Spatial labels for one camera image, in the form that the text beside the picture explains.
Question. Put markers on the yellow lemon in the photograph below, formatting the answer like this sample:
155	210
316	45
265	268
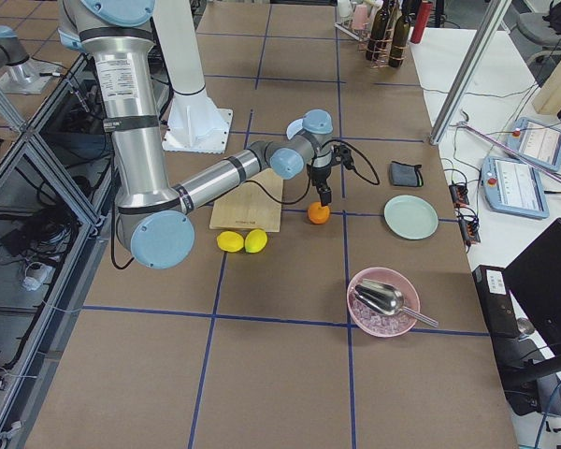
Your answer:
255	241
230	241

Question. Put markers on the light blue plate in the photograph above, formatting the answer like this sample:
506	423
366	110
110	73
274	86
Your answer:
294	127

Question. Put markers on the metal scoop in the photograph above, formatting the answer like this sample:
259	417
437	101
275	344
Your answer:
383	298

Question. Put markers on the pink cup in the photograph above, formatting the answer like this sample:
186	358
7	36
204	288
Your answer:
360	18

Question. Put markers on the blue teach pendant near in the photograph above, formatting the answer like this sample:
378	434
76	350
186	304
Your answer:
513	188

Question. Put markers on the black monitor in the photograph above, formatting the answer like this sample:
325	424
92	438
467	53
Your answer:
534	279

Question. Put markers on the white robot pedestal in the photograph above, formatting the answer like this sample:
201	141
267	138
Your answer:
194	123

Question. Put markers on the aluminium frame post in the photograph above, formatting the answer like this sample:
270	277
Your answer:
476	50

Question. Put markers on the reacher grabber stick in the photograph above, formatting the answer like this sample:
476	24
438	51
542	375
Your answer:
510	152

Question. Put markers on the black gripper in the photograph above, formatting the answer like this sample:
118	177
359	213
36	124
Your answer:
320	176

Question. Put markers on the blue teach pendant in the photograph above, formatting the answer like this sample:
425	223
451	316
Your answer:
537	141
513	188

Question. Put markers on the wooden cutting board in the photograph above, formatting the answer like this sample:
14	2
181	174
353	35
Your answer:
249	206

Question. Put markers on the pink bowl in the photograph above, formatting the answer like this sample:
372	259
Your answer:
376	324

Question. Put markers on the copper wire bottle rack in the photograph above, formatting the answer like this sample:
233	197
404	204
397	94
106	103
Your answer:
387	53

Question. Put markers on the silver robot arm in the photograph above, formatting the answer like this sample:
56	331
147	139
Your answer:
155	98

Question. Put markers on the yellow lemon upper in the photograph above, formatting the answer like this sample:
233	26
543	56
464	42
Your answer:
255	241

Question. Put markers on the dark green wine bottle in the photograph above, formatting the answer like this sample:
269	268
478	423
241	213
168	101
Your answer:
377	31

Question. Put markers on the grey folded cloth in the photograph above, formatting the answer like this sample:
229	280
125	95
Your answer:
405	175

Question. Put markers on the red cylinder bottle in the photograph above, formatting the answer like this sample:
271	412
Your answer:
421	20

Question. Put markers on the blue teach pendant far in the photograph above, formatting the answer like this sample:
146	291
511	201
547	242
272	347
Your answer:
537	141

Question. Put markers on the orange fruit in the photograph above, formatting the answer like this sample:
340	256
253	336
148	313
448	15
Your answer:
318	214

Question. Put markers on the light green plate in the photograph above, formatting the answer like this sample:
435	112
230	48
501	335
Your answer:
411	217

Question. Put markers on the yellow lemon lower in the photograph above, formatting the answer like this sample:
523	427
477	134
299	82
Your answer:
230	241

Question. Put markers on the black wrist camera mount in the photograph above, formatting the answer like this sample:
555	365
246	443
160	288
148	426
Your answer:
342	156

